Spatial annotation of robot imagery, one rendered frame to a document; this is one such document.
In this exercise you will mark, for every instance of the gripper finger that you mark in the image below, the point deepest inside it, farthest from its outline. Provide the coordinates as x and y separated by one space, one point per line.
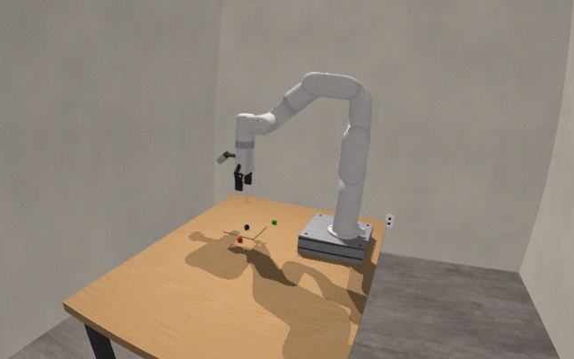
238 179
248 179

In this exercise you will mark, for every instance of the tan mat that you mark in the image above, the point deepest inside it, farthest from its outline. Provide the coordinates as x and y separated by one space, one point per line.
238 229

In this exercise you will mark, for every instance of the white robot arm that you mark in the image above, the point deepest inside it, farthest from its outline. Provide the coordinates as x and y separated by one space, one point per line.
355 143

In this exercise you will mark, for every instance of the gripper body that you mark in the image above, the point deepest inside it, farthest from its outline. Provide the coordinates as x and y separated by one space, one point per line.
245 157

